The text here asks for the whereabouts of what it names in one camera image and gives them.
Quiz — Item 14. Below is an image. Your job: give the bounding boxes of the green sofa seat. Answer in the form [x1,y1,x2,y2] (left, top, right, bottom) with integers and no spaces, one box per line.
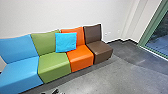
[30,29,72,84]

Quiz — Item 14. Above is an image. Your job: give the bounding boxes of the blue sofa seat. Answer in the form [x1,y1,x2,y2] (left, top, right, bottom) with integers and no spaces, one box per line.
[0,34,45,94]

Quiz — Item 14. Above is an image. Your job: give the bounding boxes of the orange sofa seat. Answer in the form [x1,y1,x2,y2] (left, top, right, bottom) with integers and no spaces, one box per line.
[60,26,95,73]

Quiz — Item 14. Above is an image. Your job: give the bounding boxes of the blue square cushion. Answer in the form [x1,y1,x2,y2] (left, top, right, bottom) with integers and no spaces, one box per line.
[54,32,78,54]

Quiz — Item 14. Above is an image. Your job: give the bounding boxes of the brown sofa seat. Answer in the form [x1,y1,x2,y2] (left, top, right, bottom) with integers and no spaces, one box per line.
[83,23,114,65]

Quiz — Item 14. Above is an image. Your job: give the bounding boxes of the green framed glass wall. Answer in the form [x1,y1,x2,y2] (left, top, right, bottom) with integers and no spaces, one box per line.
[137,0,168,61]

